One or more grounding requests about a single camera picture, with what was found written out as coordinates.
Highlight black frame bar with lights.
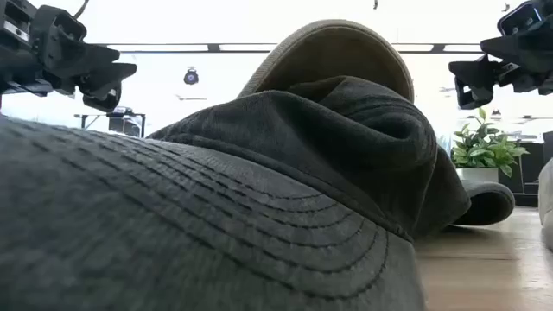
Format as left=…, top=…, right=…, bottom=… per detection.
left=92, top=41, right=485, bottom=54

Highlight green potted plant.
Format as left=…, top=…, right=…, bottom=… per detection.
left=449, top=107, right=531, bottom=178

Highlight white plant pot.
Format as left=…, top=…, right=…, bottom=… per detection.
left=455, top=167, right=500, bottom=183

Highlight grey caps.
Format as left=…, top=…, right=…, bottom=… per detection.
left=236, top=18, right=416, bottom=104

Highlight light grey rounded object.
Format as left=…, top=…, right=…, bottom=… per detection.
left=537, top=157, right=553, bottom=251

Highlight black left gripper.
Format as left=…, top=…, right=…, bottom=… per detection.
left=0, top=0, right=138, bottom=114

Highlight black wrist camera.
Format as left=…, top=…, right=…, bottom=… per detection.
left=496, top=0, right=544, bottom=37
left=29, top=4, right=88, bottom=74

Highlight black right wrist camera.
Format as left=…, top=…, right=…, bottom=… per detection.
left=496, top=0, right=544, bottom=37

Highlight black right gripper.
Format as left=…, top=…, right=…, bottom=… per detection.
left=448, top=16, right=553, bottom=111

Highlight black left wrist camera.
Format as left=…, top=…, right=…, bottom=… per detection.
left=29, top=4, right=88, bottom=74

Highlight black background table frame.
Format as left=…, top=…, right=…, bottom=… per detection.
left=73, top=105, right=147, bottom=139

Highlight black cabinet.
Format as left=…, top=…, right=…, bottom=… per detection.
left=499, top=130, right=553, bottom=207

